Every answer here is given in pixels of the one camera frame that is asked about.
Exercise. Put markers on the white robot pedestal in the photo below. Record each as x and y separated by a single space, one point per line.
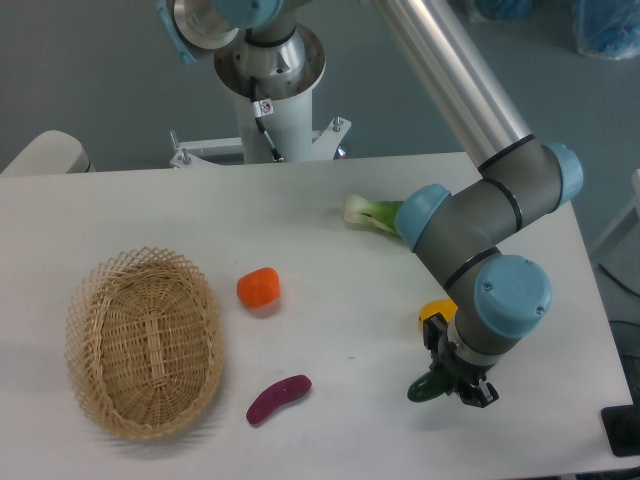
272 91

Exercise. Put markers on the green bok choy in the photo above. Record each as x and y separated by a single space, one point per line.
381 215

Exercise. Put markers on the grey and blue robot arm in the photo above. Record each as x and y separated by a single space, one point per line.
500 298

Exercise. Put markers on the white chair back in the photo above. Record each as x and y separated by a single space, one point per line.
51 153

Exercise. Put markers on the woven wicker basket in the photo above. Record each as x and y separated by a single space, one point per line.
144 344

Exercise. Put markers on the yellow bell pepper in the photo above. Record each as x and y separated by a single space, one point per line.
445 307

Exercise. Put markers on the green cucumber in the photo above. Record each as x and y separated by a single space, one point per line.
431 385

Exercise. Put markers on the blue plastic bag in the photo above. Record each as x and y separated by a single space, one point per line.
606 30

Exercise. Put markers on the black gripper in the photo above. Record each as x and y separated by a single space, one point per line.
469 367

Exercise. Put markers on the purple sweet potato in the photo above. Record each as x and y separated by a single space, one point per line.
276 396

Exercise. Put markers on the black device at table edge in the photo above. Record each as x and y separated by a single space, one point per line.
621 424

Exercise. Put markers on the orange bell pepper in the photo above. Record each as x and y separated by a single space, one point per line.
259 288

